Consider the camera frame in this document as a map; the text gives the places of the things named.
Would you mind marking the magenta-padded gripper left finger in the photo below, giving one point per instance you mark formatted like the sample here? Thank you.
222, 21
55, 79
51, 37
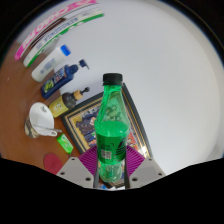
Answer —
75, 173

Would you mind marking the camouflage print white mug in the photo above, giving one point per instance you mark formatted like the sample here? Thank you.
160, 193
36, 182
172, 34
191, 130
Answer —
40, 116

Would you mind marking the dark blue pump bottle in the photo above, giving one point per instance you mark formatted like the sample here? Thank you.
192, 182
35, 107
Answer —
58, 80

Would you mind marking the long pink box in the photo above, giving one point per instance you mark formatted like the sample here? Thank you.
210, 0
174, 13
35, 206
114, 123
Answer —
50, 25

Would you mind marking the flat round red coaster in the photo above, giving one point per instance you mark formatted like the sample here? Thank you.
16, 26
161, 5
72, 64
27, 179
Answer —
52, 163

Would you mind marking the green plastic drink bottle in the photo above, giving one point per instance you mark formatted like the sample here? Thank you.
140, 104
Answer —
111, 136

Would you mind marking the brown yellow-label pump bottle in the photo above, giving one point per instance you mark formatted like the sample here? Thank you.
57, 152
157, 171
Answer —
63, 104

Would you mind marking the metal spoon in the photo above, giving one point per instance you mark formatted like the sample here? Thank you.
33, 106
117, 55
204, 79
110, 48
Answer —
48, 128

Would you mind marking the small green packet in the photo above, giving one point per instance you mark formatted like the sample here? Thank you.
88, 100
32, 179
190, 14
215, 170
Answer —
65, 143

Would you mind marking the white blue-capped lotion bottle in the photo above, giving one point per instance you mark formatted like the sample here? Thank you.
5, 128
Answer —
48, 65

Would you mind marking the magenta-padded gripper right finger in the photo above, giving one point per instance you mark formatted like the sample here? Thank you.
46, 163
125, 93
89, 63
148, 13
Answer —
148, 171

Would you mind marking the long green and white box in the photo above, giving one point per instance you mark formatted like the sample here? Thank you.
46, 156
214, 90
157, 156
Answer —
63, 35

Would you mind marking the black framed group picture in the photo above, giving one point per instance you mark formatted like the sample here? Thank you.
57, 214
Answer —
83, 125

